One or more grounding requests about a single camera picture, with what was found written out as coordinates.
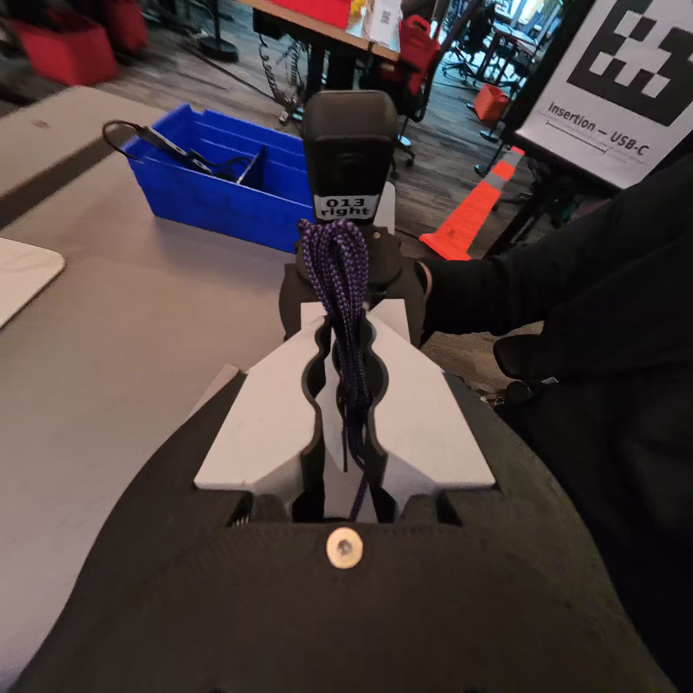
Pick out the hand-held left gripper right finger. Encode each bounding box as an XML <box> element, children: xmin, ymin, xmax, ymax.
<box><xmin>368</xmin><ymin>314</ymin><xmax>496</xmax><ymax>501</ymax></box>

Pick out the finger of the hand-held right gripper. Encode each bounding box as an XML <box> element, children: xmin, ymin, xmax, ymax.
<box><xmin>299</xmin><ymin>301</ymin><xmax>328</xmax><ymax>337</ymax></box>
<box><xmin>369</xmin><ymin>299</ymin><xmax>410</xmax><ymax>347</ymax></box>

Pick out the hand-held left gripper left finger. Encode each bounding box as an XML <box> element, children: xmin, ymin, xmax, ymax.
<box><xmin>194</xmin><ymin>317</ymin><xmax>330</xmax><ymax>496</ymax></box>

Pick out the purple braided usb-c cable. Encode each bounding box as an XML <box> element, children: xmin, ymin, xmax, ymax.
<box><xmin>297</xmin><ymin>218</ymin><xmax>375</xmax><ymax>522</ymax></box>

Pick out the blue plastic bin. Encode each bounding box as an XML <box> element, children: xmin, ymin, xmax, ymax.
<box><xmin>122</xmin><ymin>103</ymin><xmax>316</xmax><ymax>253</ymax></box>

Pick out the grey usb hub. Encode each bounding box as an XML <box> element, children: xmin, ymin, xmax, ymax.
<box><xmin>145</xmin><ymin>125</ymin><xmax>215</xmax><ymax>175</ymax></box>

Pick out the person's right forearm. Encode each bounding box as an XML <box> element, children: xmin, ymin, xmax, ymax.
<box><xmin>487</xmin><ymin>152</ymin><xmax>693</xmax><ymax>380</ymax></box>

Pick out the person's right hand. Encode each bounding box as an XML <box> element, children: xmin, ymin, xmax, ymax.
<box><xmin>414</xmin><ymin>257</ymin><xmax>507</xmax><ymax>348</ymax></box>

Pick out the orange traffic cone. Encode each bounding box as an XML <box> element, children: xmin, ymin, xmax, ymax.
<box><xmin>418</xmin><ymin>146</ymin><xmax>527</xmax><ymax>262</ymax></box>

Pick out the red bag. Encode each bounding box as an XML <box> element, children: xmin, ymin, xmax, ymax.
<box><xmin>400</xmin><ymin>15</ymin><xmax>442</xmax><ymax>97</ymax></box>

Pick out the white printed card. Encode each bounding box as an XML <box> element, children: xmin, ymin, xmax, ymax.
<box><xmin>368</xmin><ymin>0</ymin><xmax>402</xmax><ymax>45</ymax></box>

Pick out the long red storage bin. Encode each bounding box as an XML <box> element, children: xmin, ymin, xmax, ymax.
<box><xmin>265</xmin><ymin>0</ymin><xmax>353</xmax><ymax>29</ymax></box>

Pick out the orange storage bin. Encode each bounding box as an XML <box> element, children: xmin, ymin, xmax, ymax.
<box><xmin>474</xmin><ymin>83</ymin><xmax>511</xmax><ymax>123</ymax></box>

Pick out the black floor pole stand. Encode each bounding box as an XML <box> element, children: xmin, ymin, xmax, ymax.
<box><xmin>197</xmin><ymin>0</ymin><xmax>239</xmax><ymax>61</ymax></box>

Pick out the white sign with black marker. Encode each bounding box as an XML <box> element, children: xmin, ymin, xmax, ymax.
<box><xmin>511</xmin><ymin>0</ymin><xmax>693</xmax><ymax>190</ymax></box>

